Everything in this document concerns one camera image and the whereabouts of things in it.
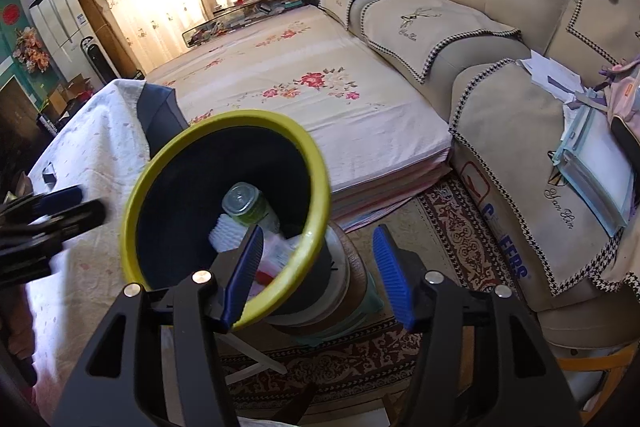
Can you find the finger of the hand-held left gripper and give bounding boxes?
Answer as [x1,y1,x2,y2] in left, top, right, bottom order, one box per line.
[0,186,83,220]
[0,199,107,253]

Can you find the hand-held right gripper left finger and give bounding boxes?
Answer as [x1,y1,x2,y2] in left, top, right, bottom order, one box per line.
[57,224,266,427]

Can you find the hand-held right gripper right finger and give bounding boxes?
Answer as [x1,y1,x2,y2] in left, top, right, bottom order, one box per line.
[372,224,583,427]

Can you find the white foam net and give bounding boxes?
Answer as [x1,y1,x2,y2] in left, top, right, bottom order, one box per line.
[207,214,251,254]

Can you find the green glass jar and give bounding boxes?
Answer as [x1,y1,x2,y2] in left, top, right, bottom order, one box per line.
[221,182,282,235]

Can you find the black bin with yellow rim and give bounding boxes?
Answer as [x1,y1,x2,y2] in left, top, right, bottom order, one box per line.
[119,109,351,333]

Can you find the white dotted tablecloth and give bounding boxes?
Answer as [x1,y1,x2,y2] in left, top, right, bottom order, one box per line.
[20,79,176,408]

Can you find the patterned red rug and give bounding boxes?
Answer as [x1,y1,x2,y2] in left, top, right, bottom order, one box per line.
[220,177,526,408]

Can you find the large black television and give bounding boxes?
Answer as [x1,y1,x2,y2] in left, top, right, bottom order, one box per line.
[0,77,46,168]

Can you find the open cardboard box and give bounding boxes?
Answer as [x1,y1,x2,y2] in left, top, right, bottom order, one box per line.
[47,77,96,118]

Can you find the dark blue cloth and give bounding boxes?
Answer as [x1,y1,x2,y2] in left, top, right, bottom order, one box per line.
[137,84,191,148]

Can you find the black tower fan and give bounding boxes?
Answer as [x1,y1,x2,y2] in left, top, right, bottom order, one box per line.
[80,36,108,85]

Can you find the artificial flower decoration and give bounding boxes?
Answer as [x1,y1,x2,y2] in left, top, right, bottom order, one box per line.
[12,27,51,72]

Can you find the beige sofa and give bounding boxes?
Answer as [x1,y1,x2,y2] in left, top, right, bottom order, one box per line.
[305,0,640,348]

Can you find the white standing air conditioner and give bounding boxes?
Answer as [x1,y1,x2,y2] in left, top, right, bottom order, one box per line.
[28,0,96,82]

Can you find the floral cream mattress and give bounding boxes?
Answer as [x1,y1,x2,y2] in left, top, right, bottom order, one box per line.
[145,4,453,233]

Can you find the clear file folder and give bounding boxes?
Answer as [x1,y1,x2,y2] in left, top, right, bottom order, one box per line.
[552,99,640,235]

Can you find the glass coffee table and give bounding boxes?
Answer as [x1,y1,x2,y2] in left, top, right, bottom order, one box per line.
[182,4,321,50]

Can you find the loose white papers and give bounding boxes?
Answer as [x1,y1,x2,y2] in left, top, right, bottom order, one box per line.
[517,52,586,100]

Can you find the pink backpack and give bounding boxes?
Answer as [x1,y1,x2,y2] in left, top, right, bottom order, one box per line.
[597,59,640,158]

